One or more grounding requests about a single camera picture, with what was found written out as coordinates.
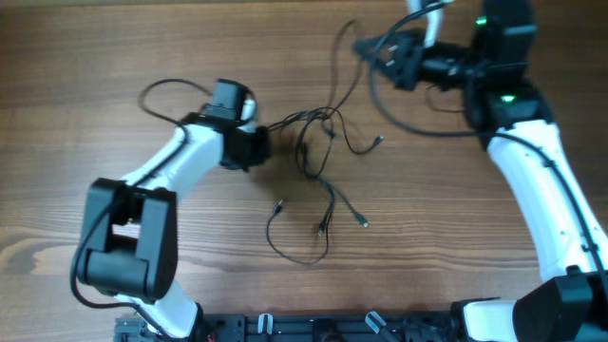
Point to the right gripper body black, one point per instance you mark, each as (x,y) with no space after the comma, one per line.
(412,56)

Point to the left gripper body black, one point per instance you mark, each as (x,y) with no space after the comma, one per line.
(255,149)

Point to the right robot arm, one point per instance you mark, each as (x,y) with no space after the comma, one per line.
(564,308)

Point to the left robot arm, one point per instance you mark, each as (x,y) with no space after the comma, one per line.
(128,252)

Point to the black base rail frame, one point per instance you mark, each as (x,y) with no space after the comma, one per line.
(424,327)

